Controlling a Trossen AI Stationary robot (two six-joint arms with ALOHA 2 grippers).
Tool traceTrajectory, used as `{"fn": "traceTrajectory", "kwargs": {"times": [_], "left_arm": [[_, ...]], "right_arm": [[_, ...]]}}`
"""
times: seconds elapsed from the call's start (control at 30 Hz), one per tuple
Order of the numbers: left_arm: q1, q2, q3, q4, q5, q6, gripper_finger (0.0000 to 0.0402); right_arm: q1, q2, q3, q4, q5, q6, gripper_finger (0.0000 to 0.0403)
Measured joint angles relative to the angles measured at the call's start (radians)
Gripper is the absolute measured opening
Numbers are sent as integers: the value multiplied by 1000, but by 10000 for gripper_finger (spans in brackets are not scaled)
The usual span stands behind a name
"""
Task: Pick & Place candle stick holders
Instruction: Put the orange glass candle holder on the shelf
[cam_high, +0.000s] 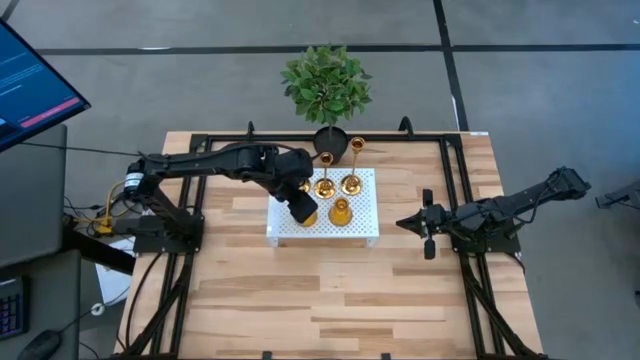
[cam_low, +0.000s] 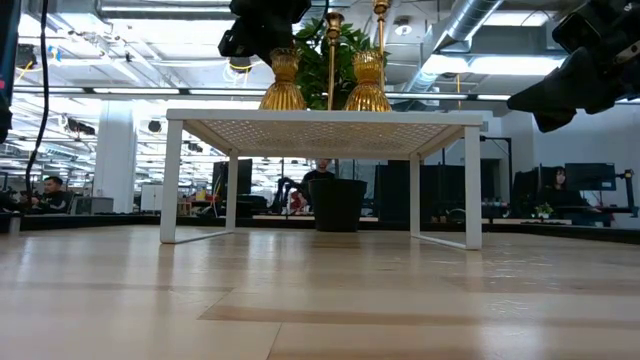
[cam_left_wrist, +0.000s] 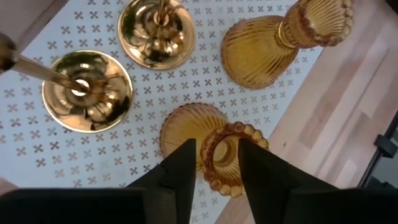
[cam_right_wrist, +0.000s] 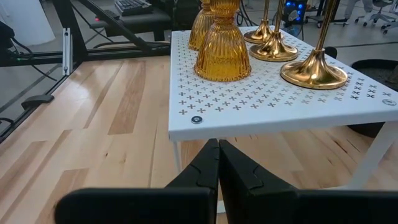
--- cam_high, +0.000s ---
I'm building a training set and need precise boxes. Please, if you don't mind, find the black desk support bar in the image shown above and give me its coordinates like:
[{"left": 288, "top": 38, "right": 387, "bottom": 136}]
[{"left": 64, "top": 227, "right": 136, "bottom": 275}]

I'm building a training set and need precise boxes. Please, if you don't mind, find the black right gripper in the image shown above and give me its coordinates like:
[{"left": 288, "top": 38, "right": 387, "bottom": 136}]
[{"left": 396, "top": 188, "right": 451, "bottom": 261}]

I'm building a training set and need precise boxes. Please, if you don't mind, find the short amber bell candle holder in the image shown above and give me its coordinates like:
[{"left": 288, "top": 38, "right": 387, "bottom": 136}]
[{"left": 328, "top": 196, "right": 354, "bottom": 228}]

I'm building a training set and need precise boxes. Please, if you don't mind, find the medium brass candlestick holder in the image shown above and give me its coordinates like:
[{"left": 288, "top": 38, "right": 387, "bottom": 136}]
[{"left": 298, "top": 179, "right": 320, "bottom": 229}]

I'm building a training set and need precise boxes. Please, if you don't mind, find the white perforated metal platform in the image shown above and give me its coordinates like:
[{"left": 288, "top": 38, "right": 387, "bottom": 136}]
[{"left": 265, "top": 167, "right": 380, "bottom": 249}]

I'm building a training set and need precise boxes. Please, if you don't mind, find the yellow cable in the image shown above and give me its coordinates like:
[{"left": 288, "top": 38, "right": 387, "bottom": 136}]
[{"left": 97, "top": 179, "right": 132, "bottom": 236}]

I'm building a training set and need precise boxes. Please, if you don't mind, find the thin black floor cable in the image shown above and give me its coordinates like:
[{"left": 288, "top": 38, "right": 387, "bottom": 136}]
[{"left": 19, "top": 141, "right": 144, "bottom": 159}]

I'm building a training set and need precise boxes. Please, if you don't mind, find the tall brass candlestick holder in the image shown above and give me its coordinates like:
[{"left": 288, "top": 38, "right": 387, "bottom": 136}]
[
  {"left": 340, "top": 136, "right": 366, "bottom": 197},
  {"left": 313, "top": 151, "right": 337, "bottom": 201}
]

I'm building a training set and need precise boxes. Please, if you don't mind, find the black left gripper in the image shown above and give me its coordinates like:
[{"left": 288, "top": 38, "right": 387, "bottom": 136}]
[{"left": 272, "top": 148, "right": 320, "bottom": 225}]

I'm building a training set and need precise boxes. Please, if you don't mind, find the grey desk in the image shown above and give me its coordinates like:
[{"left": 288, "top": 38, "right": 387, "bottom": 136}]
[{"left": 0, "top": 123, "right": 84, "bottom": 360}]

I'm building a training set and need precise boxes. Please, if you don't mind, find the black computer mouse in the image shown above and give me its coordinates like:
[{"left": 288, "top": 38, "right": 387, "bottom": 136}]
[{"left": 17, "top": 328, "right": 62, "bottom": 360}]

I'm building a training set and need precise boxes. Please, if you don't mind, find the white paper sheet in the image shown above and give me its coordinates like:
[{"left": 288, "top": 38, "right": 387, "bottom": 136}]
[{"left": 94, "top": 238, "right": 135, "bottom": 306}]

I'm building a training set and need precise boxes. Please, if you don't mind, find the computer monitor blue screen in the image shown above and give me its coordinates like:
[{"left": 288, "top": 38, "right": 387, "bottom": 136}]
[{"left": 0, "top": 19, "right": 92, "bottom": 154}]

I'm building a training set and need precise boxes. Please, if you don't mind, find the black aluminium table frame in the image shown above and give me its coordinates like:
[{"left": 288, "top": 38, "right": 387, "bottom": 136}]
[{"left": 115, "top": 115, "right": 550, "bottom": 360}]

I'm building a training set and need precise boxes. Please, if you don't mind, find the black stand leg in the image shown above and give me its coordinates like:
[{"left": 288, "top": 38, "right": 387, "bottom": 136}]
[{"left": 594, "top": 179, "right": 640, "bottom": 210}]

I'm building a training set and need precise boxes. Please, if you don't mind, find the black keyboard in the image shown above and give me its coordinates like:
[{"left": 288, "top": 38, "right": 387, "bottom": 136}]
[{"left": 0, "top": 277, "right": 29, "bottom": 341}]

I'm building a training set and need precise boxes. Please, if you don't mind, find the green plant in black pot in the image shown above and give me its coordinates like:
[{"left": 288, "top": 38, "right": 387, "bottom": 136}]
[{"left": 279, "top": 44, "right": 374, "bottom": 166}]

